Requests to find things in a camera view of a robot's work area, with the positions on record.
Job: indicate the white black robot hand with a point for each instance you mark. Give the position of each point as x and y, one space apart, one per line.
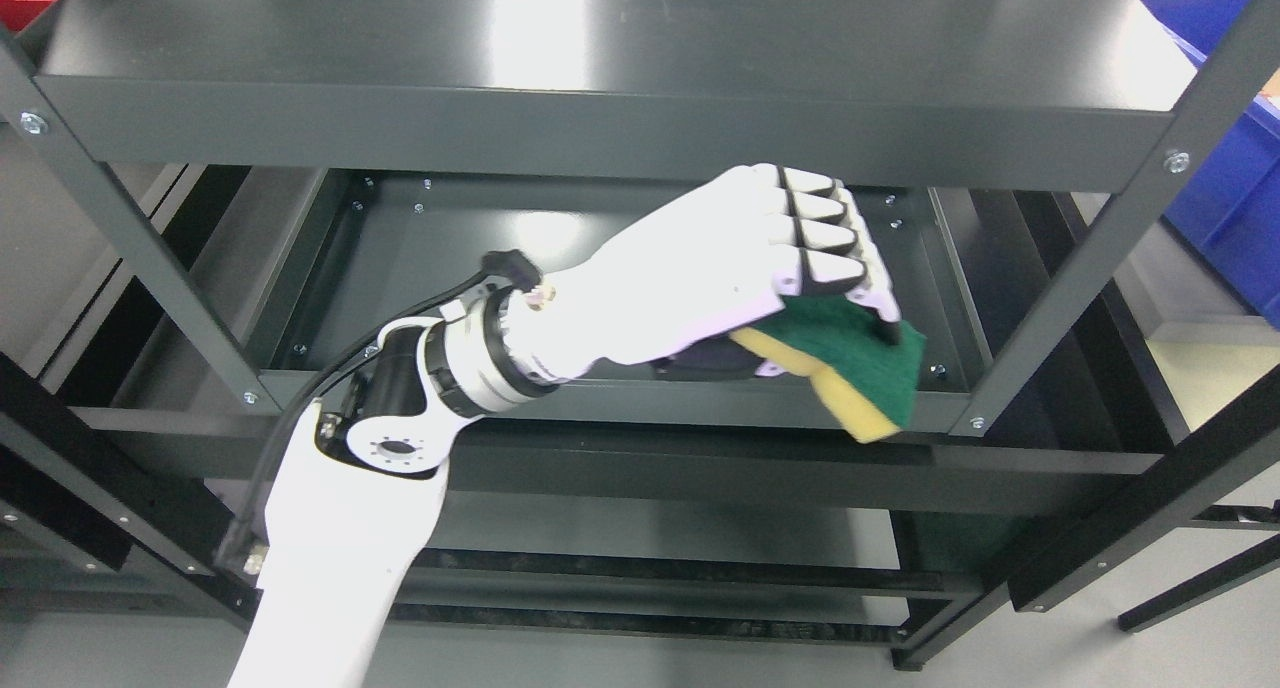
720 257

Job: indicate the green yellow sponge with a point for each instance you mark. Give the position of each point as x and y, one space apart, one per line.
866 383

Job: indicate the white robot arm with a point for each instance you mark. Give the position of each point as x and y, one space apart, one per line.
363 478

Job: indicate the dark metal shelf rack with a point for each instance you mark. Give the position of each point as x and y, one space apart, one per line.
285 177

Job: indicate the blue plastic bin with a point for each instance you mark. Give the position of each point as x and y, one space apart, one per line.
1222 142

